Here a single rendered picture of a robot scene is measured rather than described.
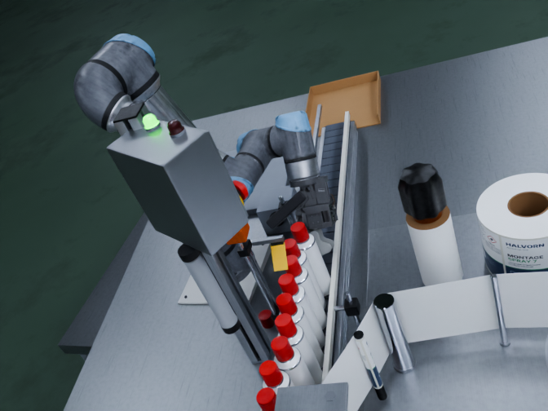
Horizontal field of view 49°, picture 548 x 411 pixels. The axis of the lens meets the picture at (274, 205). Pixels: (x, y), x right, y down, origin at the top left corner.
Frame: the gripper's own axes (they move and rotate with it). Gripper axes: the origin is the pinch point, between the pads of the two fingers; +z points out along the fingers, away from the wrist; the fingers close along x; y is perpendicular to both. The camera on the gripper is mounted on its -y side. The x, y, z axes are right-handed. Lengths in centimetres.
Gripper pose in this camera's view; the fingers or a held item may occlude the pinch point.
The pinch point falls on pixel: (313, 262)
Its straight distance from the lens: 143.3
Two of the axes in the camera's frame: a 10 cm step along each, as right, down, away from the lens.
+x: 2.8, -1.8, 9.4
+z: 2.1, 9.7, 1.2
